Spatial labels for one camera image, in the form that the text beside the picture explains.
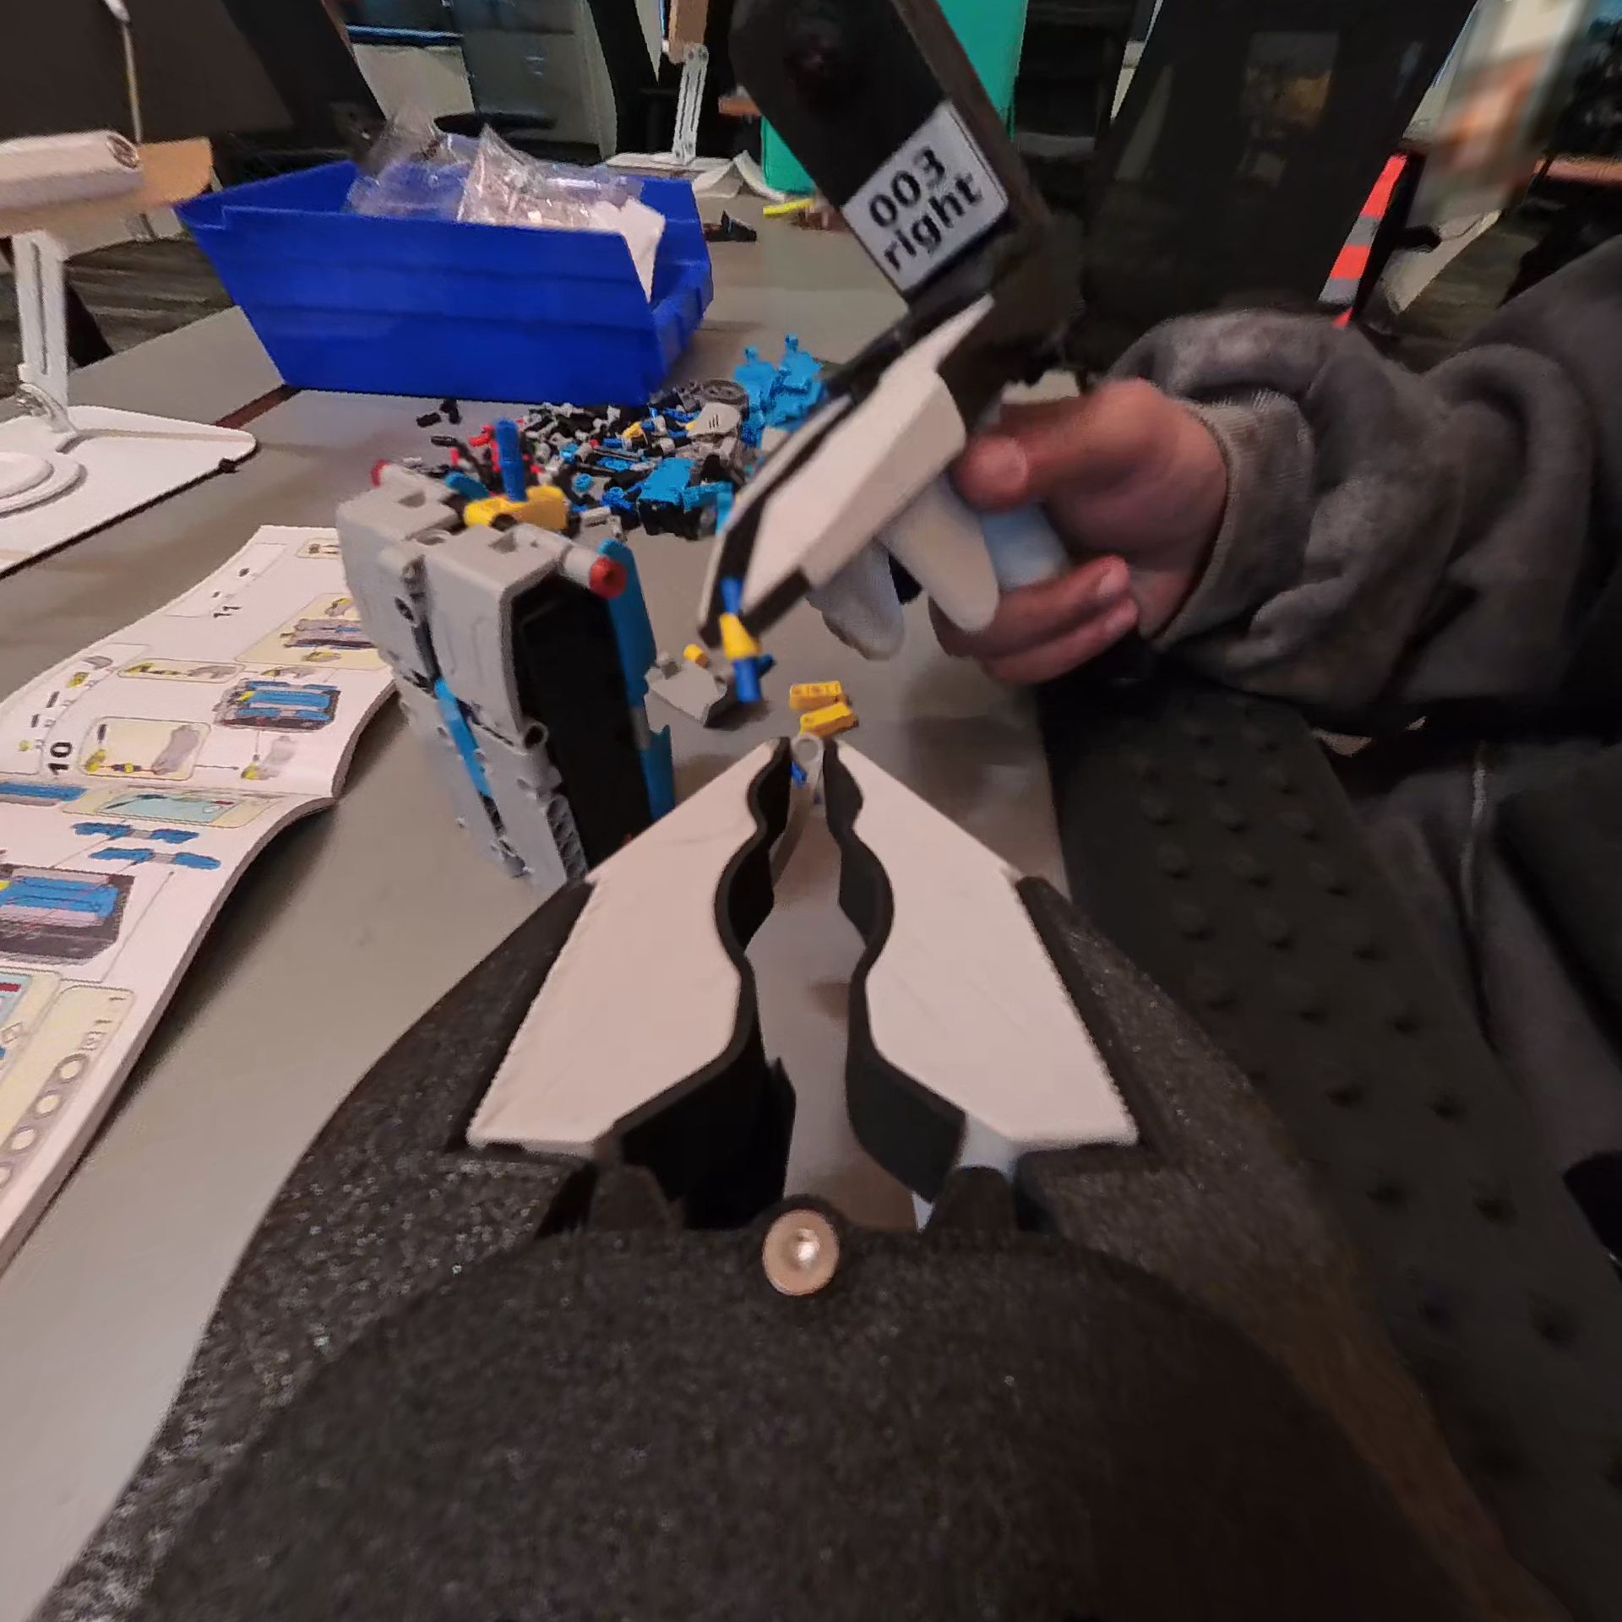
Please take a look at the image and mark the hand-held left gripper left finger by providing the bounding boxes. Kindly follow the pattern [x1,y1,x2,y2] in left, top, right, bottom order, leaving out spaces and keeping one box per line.
[469,735,803,1192]

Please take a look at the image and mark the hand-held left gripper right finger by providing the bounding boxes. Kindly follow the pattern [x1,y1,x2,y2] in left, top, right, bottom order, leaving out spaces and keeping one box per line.
[817,737,1139,1196]

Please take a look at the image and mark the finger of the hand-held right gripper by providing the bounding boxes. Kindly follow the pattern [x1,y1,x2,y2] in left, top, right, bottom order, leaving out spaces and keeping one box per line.
[697,304,981,627]
[719,294,1002,634]

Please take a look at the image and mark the pile of small toy bricks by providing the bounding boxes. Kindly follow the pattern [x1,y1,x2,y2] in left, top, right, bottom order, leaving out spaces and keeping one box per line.
[406,335,838,546]

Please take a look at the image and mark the blue toy brick pin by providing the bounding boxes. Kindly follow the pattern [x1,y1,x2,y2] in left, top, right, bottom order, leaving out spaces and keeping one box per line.
[717,578,771,706]

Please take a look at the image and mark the grey blue toy brick assembly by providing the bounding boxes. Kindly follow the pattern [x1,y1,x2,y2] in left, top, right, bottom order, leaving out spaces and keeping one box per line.
[336,418,682,887]

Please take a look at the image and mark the brick instruction booklet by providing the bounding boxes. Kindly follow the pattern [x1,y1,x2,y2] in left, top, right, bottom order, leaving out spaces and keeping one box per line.
[0,524,402,1268]

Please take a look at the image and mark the person's right forearm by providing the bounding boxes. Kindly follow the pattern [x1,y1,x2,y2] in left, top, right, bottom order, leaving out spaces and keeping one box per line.
[1116,240,1622,737]

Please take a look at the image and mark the grey desk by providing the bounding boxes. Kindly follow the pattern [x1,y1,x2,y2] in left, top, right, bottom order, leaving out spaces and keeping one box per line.
[0,215,1116,1622]

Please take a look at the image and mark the white desk stand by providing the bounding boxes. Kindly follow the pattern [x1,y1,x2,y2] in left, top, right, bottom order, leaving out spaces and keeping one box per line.
[0,126,261,578]

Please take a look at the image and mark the person's right hand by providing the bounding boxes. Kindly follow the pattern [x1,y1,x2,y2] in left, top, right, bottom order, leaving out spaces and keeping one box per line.
[933,379,1234,685]

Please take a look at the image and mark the teal board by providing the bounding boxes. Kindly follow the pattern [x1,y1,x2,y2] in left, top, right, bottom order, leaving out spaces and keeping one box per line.
[952,0,1031,128]

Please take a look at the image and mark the clear plastic bags of bricks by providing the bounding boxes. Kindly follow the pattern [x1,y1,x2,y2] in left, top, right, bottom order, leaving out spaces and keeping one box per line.
[344,121,666,279]

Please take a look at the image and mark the blue plastic bin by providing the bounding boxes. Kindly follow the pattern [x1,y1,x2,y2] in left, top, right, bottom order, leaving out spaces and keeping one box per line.
[174,157,719,406]

